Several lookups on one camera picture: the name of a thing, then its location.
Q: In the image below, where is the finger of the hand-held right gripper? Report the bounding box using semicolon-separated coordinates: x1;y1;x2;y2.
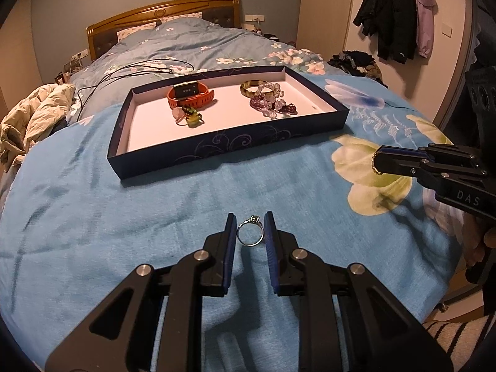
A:
380;143;489;177
373;154;488;182

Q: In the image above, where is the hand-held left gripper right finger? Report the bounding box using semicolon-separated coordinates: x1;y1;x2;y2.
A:
264;211;454;372

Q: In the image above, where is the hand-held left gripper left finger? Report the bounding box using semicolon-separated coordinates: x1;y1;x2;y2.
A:
44;213;238;372

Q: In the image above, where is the silver ring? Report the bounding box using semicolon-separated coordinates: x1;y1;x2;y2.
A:
236;216;268;248

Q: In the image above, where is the navy shallow cardboard box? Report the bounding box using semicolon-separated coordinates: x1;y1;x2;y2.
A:
107;65;349;181

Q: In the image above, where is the black hair tie green bead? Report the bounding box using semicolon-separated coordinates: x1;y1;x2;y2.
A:
182;104;205;128

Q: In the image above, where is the purple bead bracelet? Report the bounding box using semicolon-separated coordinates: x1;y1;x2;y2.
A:
249;97;298;116

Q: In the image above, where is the clear crystal bead bracelet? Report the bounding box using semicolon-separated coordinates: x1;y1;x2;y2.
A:
254;81;287;117

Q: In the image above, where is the person's right hand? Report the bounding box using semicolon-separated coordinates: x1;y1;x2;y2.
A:
461;215;496;266

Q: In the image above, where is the pile of dark clothes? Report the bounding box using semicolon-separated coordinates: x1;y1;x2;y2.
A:
327;50;388;88

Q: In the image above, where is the black striped white rug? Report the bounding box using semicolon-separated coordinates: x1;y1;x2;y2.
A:
422;314;496;372

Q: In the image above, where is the purple hanging jacket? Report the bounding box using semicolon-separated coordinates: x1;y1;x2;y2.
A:
411;0;438;59

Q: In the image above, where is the black hanging jacket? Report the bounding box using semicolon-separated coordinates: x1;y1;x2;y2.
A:
352;0;419;64

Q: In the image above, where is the orange smart watch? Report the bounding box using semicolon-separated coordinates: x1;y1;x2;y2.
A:
167;81;216;110

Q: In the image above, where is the yellow-brown bangle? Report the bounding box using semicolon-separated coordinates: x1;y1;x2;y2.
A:
240;80;272;99

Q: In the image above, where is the grey-blue floral duvet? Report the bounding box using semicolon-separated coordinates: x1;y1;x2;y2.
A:
70;19;342;121

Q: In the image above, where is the beige crumpled quilt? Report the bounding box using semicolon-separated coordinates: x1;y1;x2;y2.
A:
0;82;78;171

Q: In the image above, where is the floral pillow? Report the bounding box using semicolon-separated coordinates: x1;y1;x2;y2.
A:
116;11;203;41

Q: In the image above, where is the wooden bed headboard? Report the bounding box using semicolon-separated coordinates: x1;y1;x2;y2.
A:
86;0;243;60

